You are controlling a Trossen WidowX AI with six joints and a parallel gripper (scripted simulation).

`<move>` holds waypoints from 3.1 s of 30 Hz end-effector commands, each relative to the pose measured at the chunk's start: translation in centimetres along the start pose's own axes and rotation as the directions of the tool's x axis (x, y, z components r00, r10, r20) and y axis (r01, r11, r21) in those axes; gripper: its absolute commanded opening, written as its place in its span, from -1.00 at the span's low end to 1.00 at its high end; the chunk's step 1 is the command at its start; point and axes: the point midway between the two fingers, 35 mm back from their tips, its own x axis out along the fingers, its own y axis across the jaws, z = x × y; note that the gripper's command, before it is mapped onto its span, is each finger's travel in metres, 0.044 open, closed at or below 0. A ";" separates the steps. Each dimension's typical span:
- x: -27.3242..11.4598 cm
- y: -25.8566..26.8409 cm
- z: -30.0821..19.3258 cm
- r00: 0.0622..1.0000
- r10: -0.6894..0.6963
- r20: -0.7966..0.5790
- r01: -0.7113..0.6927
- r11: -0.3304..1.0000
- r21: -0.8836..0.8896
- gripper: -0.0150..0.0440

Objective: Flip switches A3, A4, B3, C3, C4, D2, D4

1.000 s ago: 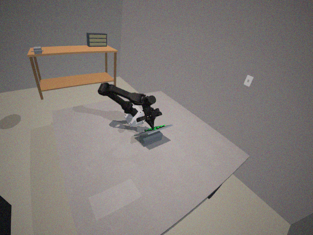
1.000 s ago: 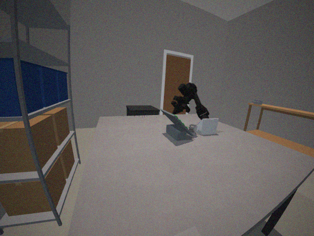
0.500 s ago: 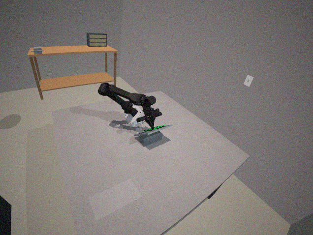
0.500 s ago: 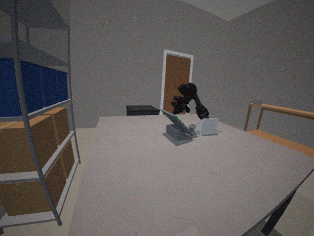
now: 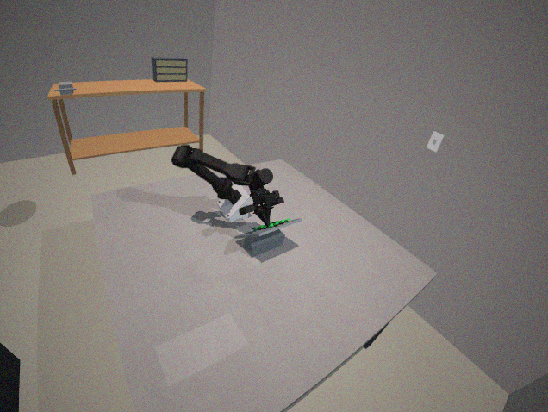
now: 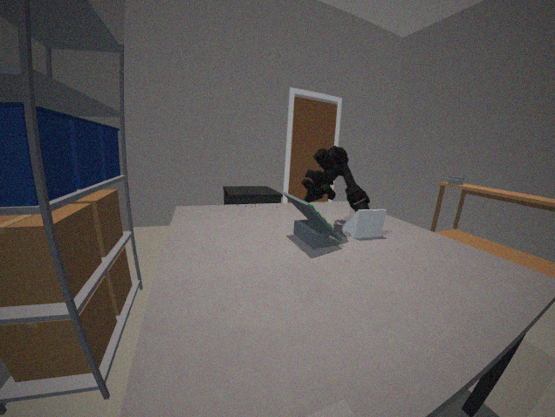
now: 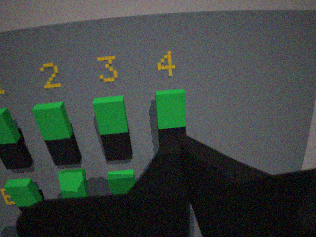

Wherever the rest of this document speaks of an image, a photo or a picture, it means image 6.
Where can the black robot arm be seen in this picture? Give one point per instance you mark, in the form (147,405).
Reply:
(334,162)

